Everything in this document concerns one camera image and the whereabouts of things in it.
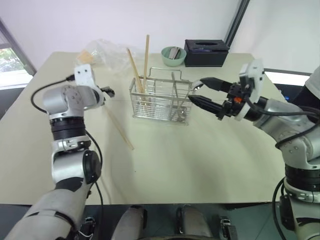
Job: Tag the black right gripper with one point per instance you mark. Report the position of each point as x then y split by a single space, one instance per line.
233 96

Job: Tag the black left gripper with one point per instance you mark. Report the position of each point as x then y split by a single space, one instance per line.
109 91

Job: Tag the metal spoon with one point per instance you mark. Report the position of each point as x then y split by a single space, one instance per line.
196 84

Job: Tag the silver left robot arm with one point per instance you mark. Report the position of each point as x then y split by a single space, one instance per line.
67 160

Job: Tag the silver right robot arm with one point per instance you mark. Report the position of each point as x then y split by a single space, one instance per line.
297 147

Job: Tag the wooden chopstick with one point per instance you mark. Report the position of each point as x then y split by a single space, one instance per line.
121 130
146 60
135 70

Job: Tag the clear plastic bag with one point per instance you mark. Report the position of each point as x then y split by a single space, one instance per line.
112 53

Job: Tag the black tissue box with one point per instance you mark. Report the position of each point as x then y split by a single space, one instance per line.
206 56

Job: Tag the orange-brown packet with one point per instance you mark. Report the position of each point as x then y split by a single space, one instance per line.
84 56

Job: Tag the pale green bowl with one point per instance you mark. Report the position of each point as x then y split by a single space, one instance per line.
172 62

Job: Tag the silver metal piece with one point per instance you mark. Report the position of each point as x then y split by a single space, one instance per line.
175 53

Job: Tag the dark rounded grey shape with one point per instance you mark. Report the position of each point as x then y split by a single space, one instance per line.
193 221
131 222

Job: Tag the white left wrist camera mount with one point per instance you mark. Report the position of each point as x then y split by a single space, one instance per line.
84 74

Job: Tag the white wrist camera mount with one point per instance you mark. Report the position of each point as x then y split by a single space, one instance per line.
253 72
84 74

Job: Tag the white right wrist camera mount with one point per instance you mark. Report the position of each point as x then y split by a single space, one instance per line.
253 72

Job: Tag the dark metal post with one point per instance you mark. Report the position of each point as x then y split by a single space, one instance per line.
236 20

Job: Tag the grey window frame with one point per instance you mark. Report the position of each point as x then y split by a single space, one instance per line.
17 47

